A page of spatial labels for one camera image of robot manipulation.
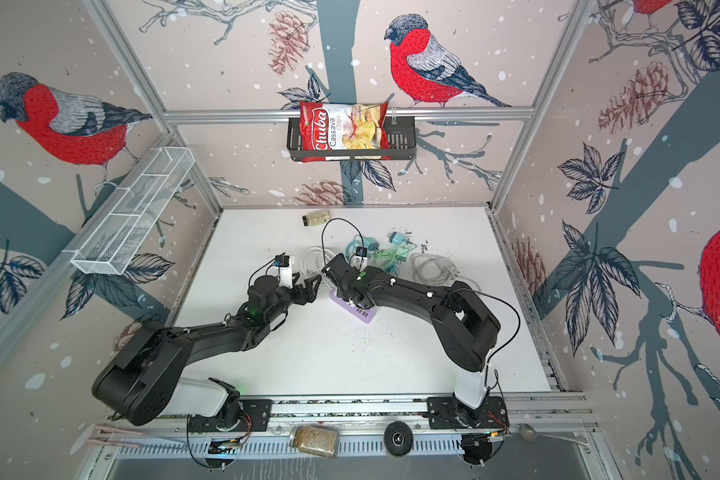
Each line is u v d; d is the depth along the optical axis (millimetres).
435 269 1016
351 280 669
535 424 724
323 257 686
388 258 1033
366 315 882
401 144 947
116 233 733
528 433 700
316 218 1131
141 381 434
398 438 611
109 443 698
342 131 878
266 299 684
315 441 662
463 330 468
